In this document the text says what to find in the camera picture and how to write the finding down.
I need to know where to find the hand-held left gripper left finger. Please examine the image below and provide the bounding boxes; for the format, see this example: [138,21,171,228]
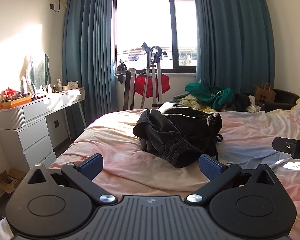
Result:
[27,153,117,205]

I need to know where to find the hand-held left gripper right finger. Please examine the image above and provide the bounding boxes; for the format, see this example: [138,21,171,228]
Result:
[186,154,280,205]

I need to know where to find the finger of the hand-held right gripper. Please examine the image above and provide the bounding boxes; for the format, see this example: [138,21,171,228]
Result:
[272,137,300,161]

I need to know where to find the black pants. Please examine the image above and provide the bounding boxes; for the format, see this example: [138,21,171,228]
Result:
[133,102,223,169]

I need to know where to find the dark clothes pile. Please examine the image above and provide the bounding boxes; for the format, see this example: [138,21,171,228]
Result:
[222,93,252,112]

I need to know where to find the bed with pastel sheet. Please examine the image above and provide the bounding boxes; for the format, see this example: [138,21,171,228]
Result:
[47,108,300,240]

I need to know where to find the black armchair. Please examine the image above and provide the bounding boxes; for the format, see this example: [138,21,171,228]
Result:
[259,88,300,112]

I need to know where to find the white cloth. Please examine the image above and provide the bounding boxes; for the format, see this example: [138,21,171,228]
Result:
[245,95,261,113]

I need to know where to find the brown paper bag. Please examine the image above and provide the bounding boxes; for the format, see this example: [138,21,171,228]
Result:
[254,82,276,105]

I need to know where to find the white drawer unit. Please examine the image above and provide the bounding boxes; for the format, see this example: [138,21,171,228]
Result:
[0,116,57,171]

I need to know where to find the yellow garment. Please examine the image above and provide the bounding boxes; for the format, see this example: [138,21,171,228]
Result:
[177,94,203,110]

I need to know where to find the white vanity desk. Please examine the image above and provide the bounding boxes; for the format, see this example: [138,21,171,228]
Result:
[0,87,87,141]

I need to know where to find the green garment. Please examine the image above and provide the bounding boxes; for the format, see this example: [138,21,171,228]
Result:
[185,83,235,111]

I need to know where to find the cardboard box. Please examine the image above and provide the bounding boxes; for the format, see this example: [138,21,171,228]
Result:
[0,169,26,194]

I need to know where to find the black folded board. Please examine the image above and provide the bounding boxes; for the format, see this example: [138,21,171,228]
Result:
[123,67,137,111]

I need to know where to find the red cloth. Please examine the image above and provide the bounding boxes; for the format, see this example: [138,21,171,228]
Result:
[135,73,170,96]

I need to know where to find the orange tray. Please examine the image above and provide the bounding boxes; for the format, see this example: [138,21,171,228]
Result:
[0,95,32,111]

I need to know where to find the black bag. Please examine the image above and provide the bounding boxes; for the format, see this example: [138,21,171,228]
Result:
[116,59,128,84]

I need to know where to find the garment steamer stand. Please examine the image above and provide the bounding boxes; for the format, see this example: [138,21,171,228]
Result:
[139,42,168,110]

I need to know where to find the white spray bottle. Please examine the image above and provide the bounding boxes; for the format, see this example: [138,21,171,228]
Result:
[20,76,28,94]

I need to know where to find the wavy vanity mirror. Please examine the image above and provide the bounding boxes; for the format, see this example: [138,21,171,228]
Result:
[26,53,52,96]

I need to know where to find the teal curtain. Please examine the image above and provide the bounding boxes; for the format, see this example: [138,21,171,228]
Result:
[193,0,276,98]
[61,0,116,128]

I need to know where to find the window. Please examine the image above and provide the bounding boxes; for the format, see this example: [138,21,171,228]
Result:
[112,0,198,75]

